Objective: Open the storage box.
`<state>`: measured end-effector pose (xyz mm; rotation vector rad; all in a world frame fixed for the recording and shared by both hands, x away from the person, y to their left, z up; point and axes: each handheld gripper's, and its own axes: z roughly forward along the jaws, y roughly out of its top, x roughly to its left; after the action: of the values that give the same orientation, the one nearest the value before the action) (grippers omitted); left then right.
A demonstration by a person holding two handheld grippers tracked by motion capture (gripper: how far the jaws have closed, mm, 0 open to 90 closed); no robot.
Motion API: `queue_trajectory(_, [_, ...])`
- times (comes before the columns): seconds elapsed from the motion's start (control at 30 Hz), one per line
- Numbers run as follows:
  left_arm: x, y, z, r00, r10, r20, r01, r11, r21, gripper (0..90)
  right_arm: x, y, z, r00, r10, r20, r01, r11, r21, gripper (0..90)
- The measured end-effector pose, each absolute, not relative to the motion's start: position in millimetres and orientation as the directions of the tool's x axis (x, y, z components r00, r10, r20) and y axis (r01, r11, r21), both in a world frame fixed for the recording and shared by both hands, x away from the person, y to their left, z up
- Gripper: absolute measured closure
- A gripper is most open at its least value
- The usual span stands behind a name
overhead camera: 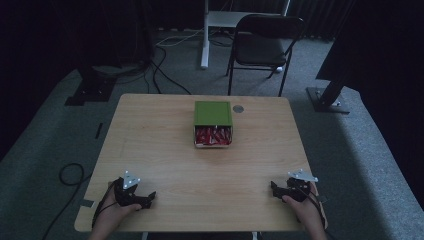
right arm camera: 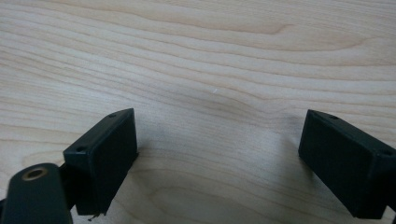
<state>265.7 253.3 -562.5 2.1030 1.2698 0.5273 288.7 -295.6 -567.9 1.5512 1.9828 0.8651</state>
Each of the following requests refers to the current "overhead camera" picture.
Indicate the black strip on floor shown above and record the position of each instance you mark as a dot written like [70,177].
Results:
[99,130]

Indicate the pile of red snack packets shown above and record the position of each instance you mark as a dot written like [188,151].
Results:
[213,136]

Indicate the person's left hand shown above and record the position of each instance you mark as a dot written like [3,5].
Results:
[111,215]

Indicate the white table leg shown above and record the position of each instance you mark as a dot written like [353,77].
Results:
[255,236]
[144,236]

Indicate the black stand with base plate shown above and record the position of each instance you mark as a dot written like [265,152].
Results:
[91,90]

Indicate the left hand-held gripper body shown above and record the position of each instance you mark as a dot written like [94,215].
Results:
[125,195]

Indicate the white desk frame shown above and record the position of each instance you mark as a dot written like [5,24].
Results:
[208,33]

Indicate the green drawer box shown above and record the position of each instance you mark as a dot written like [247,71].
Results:
[212,113]

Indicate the person's right hand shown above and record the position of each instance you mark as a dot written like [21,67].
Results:
[305,210]

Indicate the grey tape piece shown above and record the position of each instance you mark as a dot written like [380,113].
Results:
[87,202]

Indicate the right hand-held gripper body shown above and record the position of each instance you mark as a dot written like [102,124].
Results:
[298,188]

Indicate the grey round table grommet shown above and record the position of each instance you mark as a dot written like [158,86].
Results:
[238,109]

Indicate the black slanted stand with base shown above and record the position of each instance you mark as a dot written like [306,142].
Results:
[328,98]

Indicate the black folding chair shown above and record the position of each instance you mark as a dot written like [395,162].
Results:
[261,46]

